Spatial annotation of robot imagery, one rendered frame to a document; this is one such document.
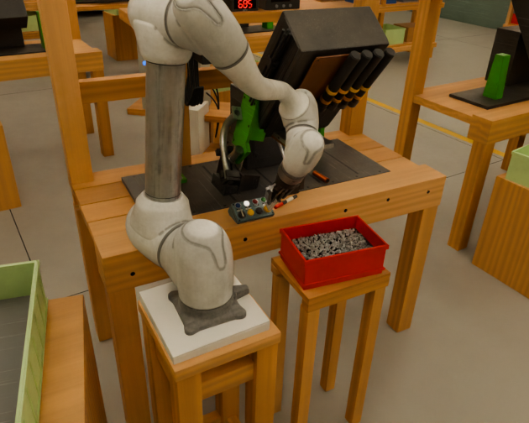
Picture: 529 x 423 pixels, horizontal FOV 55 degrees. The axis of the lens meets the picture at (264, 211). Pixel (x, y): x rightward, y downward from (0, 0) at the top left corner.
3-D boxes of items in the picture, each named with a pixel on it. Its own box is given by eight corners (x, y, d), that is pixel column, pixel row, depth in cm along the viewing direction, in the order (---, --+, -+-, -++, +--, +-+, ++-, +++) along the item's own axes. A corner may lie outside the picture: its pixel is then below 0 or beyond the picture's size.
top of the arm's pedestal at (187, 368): (280, 342, 147) (281, 331, 145) (175, 383, 133) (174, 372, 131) (232, 280, 171) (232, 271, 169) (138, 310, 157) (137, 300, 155)
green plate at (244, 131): (261, 155, 203) (275, 103, 195) (243, 153, 199) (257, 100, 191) (248, 144, 212) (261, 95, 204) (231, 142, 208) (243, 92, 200)
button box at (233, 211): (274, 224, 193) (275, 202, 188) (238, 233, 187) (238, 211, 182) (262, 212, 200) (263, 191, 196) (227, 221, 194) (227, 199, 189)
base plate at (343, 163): (390, 174, 230) (390, 170, 229) (150, 229, 185) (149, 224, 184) (337, 142, 262) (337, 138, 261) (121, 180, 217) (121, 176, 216)
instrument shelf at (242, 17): (342, 18, 221) (343, 7, 219) (135, 30, 184) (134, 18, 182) (311, 8, 240) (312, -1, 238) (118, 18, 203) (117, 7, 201)
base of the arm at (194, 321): (260, 313, 147) (260, 298, 144) (186, 336, 138) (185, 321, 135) (235, 276, 160) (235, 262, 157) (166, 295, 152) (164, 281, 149)
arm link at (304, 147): (311, 182, 163) (311, 148, 169) (331, 155, 150) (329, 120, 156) (280, 176, 160) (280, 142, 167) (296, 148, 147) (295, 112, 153)
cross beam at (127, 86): (344, 74, 261) (346, 55, 256) (80, 104, 207) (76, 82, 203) (338, 71, 265) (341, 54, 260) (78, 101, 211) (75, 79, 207)
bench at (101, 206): (411, 328, 272) (445, 180, 228) (130, 437, 210) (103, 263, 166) (336, 258, 325) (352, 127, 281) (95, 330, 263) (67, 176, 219)
